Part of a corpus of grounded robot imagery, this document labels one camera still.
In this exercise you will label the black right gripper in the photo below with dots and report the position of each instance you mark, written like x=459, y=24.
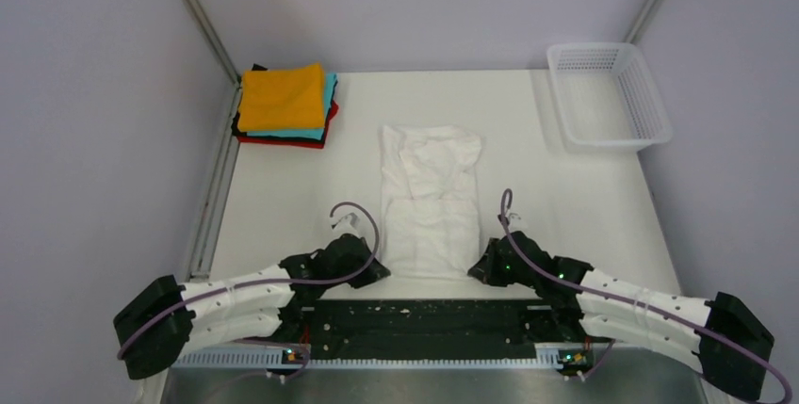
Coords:
x=486, y=267

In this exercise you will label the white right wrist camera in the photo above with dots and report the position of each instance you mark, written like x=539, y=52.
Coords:
x=514, y=223

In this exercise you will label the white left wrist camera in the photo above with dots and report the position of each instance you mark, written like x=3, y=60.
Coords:
x=347, y=225

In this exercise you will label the white plastic basket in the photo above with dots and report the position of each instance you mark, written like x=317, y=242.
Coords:
x=605, y=97

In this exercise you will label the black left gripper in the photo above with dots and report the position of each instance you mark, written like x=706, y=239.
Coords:
x=375, y=270

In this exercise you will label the white t shirt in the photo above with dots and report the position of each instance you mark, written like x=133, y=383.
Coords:
x=430, y=209

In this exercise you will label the left aluminium frame rail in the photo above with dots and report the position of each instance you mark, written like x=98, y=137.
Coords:
x=215, y=45

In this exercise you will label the white slotted cable duct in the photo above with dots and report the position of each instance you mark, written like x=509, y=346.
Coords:
x=241, y=357

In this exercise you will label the folded teal t shirt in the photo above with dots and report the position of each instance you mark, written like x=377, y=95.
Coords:
x=331, y=80

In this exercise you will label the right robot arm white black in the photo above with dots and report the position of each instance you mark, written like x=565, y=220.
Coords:
x=720, y=339

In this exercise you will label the folded red t shirt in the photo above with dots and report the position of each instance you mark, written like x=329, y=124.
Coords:
x=302, y=142

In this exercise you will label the folded orange t shirt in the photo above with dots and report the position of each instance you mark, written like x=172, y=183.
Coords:
x=277, y=100

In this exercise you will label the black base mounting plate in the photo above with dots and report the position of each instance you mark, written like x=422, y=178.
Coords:
x=428, y=329

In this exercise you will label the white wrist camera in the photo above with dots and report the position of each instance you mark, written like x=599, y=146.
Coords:
x=347, y=225
x=514, y=223

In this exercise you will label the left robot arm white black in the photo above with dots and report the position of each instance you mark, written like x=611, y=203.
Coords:
x=168, y=320

